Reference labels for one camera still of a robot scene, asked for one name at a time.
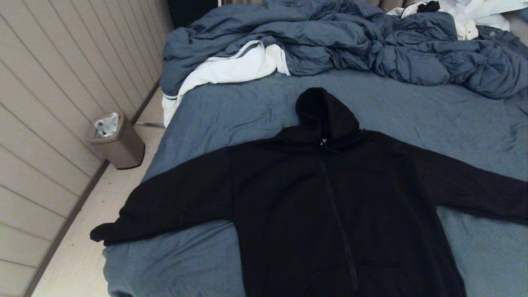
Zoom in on white plastic bin bag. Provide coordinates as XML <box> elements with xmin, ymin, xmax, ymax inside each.
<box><xmin>93</xmin><ymin>113</ymin><xmax>120</xmax><ymax>138</ymax></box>

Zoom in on blue denim shirt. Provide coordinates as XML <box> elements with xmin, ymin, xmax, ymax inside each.
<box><xmin>474</xmin><ymin>25</ymin><xmax>528</xmax><ymax>58</ymax></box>

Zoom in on blue bed sheet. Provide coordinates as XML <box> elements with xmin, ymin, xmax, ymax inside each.
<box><xmin>102</xmin><ymin>68</ymin><xmax>528</xmax><ymax>297</ymax></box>

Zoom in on white blanket with grey stripe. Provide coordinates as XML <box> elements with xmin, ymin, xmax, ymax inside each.
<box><xmin>162</xmin><ymin>40</ymin><xmax>290</xmax><ymax>127</ymax></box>

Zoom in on black zip hoodie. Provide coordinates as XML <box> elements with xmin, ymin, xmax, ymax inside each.
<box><xmin>90</xmin><ymin>87</ymin><xmax>528</xmax><ymax>297</ymax></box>

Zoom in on crumpled blue duvet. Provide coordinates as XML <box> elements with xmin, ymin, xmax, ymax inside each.
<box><xmin>160</xmin><ymin>0</ymin><xmax>528</xmax><ymax>114</ymax></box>

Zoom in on brown trash bin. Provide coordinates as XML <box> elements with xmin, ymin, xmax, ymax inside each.
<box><xmin>86</xmin><ymin>112</ymin><xmax>146</xmax><ymax>170</ymax></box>

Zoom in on white crumpled clothes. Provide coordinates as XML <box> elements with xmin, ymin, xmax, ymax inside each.
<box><xmin>387</xmin><ymin>0</ymin><xmax>528</xmax><ymax>41</ymax></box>

